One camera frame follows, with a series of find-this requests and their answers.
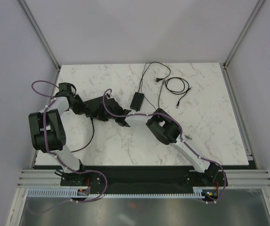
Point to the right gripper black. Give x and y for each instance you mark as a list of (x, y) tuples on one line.
[(103, 120)]

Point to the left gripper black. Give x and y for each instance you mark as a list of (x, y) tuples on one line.
[(83, 108)]

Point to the black network switch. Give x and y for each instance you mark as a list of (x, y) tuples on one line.
[(92, 106)]

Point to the black power adapter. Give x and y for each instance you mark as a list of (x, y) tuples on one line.
[(137, 101)]

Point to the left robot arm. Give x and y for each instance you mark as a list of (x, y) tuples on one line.
[(48, 134)]

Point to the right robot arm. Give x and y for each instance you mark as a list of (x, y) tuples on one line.
[(162, 126)]

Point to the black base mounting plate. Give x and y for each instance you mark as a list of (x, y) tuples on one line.
[(147, 179)]

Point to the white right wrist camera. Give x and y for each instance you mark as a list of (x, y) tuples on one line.
[(109, 95)]

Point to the white slotted cable duct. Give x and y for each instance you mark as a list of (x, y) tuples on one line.
[(77, 193)]

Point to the left aluminium frame post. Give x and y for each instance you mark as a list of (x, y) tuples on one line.
[(30, 17)]

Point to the aluminium frame post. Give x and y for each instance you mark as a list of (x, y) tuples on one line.
[(248, 24), (30, 17)]

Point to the right aluminium frame post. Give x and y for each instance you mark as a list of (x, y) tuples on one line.
[(248, 24)]

